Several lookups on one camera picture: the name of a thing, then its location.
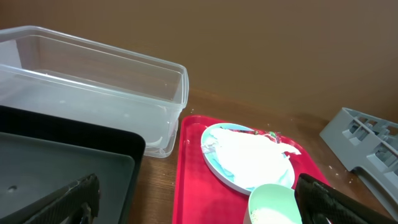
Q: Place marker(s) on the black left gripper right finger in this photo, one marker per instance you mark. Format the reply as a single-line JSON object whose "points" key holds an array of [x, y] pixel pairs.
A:
{"points": [[319, 203]]}

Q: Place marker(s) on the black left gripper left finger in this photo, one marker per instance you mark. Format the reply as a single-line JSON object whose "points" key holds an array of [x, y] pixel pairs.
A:
{"points": [[77, 202]]}

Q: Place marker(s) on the mint green bowl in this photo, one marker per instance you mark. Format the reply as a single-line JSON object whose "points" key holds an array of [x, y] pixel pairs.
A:
{"points": [[272, 203]]}

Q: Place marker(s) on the white napkin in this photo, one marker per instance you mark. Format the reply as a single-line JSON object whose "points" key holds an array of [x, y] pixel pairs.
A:
{"points": [[252, 158]]}

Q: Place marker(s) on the red foil wrapper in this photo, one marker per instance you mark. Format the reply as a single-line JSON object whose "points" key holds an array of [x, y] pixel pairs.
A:
{"points": [[274, 137]]}

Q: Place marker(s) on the grey dishwasher rack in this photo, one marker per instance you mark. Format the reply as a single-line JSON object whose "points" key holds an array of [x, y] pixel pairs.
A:
{"points": [[367, 145]]}

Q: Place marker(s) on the black tray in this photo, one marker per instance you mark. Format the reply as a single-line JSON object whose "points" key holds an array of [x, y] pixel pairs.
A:
{"points": [[41, 154]]}

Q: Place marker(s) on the light blue plate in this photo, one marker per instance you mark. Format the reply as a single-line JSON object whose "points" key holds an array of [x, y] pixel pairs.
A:
{"points": [[214, 161]]}

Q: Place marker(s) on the red serving tray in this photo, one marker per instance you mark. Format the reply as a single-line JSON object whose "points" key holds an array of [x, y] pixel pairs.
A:
{"points": [[221, 163]]}

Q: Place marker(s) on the clear plastic bin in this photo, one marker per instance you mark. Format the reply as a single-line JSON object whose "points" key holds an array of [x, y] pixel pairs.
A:
{"points": [[57, 74]]}

